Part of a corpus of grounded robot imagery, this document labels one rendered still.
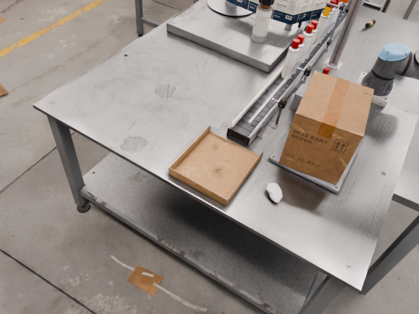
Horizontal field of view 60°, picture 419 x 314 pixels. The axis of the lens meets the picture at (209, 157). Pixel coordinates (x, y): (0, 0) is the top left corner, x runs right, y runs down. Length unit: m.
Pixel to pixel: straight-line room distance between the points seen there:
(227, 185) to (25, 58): 2.67
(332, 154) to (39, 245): 1.66
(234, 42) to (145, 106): 0.68
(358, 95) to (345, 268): 0.64
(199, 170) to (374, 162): 0.75
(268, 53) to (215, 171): 0.87
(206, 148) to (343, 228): 0.61
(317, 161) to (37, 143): 2.01
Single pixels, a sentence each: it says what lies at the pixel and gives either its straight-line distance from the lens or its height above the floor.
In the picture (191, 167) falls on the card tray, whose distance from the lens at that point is 1.44.
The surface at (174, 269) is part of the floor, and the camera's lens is 2.13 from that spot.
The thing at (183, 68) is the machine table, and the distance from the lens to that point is 1.95.
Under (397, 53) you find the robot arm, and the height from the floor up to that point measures 1.10.
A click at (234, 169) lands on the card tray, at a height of 0.83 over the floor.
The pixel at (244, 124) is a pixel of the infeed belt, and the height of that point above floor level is 0.88.
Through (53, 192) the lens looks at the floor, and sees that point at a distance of 2.51.
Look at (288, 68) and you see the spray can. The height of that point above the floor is 0.95.
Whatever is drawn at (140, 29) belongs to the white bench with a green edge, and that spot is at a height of 0.09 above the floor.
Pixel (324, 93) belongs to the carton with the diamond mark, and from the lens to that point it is 1.45.
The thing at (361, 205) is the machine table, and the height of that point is 0.83.
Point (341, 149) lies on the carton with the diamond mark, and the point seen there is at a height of 1.03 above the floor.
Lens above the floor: 1.93
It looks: 48 degrees down
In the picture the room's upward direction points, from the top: 7 degrees clockwise
